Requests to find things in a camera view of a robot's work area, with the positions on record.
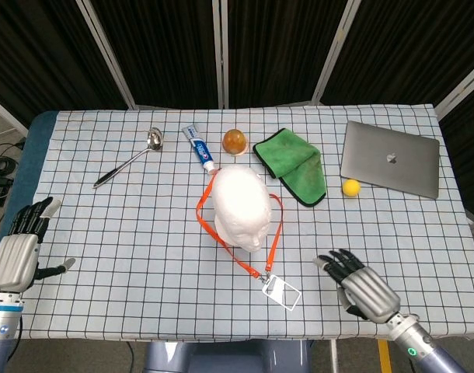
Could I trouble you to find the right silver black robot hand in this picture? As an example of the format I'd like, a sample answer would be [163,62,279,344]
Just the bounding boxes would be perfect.
[312,249,402,324]

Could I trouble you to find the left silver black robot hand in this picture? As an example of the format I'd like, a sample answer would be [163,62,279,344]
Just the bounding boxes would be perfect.
[0,196,77,295]

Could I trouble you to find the clear badge holder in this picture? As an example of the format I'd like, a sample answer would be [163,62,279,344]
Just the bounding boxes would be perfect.
[260,274,302,311]

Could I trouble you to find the orange lanyard strap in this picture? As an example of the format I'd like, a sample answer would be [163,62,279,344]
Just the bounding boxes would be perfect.
[195,166,284,281]

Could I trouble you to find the white foam mannequin head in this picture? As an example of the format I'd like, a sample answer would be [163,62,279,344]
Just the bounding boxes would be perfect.
[212,164,272,253]

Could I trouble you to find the blue padded table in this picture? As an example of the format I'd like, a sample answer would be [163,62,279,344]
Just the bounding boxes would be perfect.
[0,110,59,249]

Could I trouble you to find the yellow ball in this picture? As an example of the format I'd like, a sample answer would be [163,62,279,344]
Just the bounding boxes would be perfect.
[341,179,362,198]

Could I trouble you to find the white checked tablecloth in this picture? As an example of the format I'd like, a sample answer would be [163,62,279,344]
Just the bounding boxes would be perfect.
[0,103,474,343]

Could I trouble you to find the grey laptop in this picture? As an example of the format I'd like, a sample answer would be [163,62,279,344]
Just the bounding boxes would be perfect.
[340,120,441,200]

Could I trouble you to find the green microfibre cloth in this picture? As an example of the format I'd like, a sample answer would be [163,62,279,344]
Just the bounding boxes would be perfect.
[252,127,327,207]

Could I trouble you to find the grey robot torso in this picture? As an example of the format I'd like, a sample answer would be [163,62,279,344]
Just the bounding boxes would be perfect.
[142,338,314,373]

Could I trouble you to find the amber dome jelly cup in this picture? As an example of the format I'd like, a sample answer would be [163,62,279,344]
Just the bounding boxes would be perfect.
[221,129,249,156]

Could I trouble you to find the blue white toothpaste tube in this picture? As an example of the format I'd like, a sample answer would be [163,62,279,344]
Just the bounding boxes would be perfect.
[181,123,218,176]

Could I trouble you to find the black folding screen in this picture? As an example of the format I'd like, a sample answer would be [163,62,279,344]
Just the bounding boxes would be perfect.
[0,0,474,218]

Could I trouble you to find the black coiled floor cable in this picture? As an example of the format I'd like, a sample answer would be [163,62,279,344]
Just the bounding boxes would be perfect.
[0,141,26,178]

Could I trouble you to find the metal ladle black handle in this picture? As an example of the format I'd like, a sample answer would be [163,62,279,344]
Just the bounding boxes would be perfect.
[92,127,164,190]

